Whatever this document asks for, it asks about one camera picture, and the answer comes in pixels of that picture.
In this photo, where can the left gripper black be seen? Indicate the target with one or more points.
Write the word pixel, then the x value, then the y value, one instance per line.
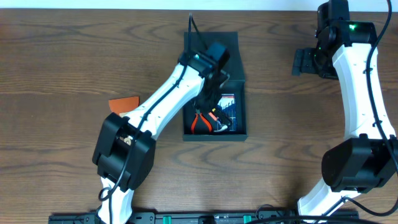
pixel 211 101

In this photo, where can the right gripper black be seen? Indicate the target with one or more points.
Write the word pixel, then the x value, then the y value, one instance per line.
pixel 304 61

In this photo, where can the red-handled pliers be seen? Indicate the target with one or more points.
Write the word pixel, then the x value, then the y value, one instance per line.
pixel 200 124

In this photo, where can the precision screwdriver set case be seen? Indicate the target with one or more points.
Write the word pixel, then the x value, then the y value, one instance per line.
pixel 227 105

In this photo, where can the black yellow screwdriver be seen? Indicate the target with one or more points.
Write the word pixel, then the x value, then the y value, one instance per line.
pixel 222 117

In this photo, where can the small black-handled claw hammer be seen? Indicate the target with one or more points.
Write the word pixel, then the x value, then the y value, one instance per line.
pixel 220 127

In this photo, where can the dark green box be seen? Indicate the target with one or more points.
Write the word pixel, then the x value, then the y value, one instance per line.
pixel 235 85

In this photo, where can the orange scraper wooden handle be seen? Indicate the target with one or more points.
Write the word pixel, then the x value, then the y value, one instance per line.
pixel 122 105

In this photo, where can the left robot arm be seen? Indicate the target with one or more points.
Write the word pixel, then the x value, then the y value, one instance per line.
pixel 125 149

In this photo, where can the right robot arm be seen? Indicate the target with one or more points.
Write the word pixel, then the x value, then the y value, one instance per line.
pixel 346 51

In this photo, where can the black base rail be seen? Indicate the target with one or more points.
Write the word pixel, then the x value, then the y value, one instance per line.
pixel 173 218

